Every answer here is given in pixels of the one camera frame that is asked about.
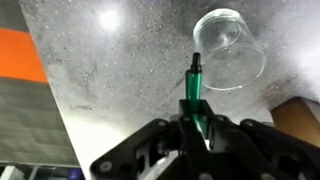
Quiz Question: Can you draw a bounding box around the orange panel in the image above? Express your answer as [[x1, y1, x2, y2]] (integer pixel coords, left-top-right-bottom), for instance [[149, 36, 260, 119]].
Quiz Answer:
[[0, 27, 50, 85]]

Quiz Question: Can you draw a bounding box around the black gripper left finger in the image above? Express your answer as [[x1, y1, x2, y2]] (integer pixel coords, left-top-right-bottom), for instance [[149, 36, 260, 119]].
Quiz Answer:
[[89, 98, 205, 180]]

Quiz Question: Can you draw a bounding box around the dark blue object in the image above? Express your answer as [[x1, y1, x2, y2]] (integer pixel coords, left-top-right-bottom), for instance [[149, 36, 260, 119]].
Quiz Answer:
[[66, 167, 85, 180]]

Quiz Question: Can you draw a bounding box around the brown cardboard box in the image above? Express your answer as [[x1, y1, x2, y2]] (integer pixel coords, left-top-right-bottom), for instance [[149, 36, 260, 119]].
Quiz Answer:
[[270, 96, 320, 148]]

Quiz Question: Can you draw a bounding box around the green pen with black ends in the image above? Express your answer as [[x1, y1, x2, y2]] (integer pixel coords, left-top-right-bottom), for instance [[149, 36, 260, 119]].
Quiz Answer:
[[184, 51, 210, 135]]

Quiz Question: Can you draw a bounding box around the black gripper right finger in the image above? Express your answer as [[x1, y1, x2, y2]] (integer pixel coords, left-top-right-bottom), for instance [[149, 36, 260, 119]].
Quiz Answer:
[[198, 98, 320, 180]]

